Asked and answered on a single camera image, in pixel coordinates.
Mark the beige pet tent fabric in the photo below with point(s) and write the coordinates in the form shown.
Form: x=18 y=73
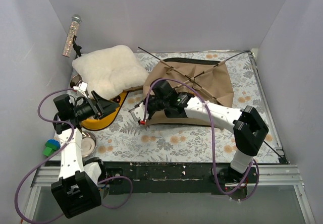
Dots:
x=209 y=78

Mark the white fluffy cushion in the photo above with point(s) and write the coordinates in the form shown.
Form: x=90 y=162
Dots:
x=110 y=71

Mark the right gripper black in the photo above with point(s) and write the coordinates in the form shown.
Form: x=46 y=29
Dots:
x=150 y=106

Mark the steel bowl at back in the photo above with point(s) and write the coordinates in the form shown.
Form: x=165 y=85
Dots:
x=75 y=81

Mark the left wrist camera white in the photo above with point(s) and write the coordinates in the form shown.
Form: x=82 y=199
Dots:
x=81 y=89

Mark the yellow pet bowl stand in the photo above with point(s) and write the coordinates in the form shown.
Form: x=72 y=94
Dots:
x=97 y=125

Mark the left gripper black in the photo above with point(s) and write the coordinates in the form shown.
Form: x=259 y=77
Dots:
x=98 y=107

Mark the steel bowl near front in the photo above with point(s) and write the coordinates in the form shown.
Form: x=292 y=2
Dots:
x=88 y=143

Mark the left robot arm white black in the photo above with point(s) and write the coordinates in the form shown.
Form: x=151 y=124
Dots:
x=76 y=189

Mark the glitter microphone toy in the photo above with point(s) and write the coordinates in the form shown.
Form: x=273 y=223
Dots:
x=71 y=35

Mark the green blue toy block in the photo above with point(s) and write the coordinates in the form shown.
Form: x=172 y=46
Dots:
x=51 y=146

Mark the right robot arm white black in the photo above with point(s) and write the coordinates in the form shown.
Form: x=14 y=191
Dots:
x=246 y=124

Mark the floral table mat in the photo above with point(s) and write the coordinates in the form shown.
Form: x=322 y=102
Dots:
x=125 y=140

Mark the steel bowl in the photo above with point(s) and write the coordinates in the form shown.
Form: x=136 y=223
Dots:
x=75 y=81
x=88 y=143

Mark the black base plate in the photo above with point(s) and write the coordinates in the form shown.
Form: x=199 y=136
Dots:
x=161 y=177

